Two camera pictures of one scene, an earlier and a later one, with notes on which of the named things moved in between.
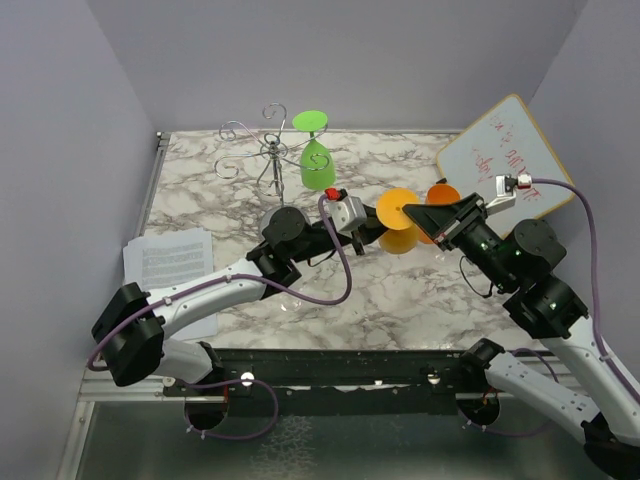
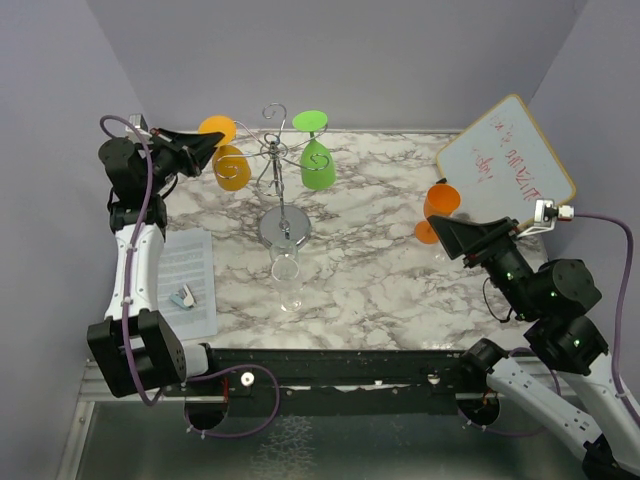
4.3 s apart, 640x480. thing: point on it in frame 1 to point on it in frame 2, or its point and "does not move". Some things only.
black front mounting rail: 337,381 does not move
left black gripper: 368,231 to 194,148
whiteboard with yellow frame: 506,141 does not move
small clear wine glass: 442,257 does not move
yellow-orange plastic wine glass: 402,232 to 231,166
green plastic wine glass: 317,169 does not move
